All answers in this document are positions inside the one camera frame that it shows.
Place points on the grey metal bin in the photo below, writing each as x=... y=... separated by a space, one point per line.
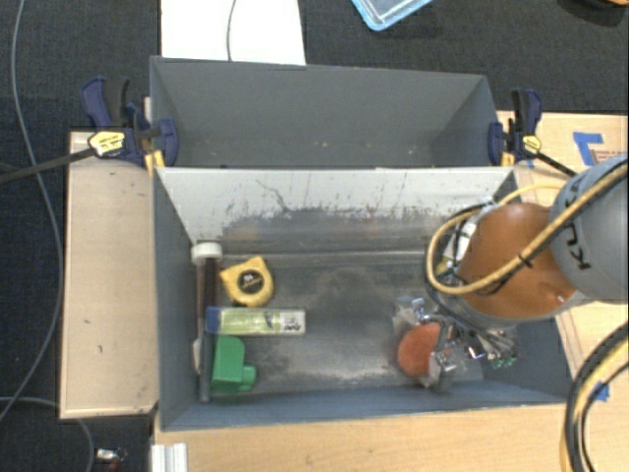
x=319 y=121

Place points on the green and blue packet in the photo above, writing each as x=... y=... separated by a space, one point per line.
x=255 y=321

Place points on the green plastic block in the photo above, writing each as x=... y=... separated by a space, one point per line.
x=227 y=364

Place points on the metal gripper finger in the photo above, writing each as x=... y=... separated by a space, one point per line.
x=440 y=372
x=409 y=309

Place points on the orange ball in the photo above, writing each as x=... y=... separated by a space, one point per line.
x=415 y=349

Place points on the yellow tape measure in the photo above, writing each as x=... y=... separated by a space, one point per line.
x=245 y=283

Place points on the pale wood board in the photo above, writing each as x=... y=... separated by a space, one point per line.
x=108 y=273

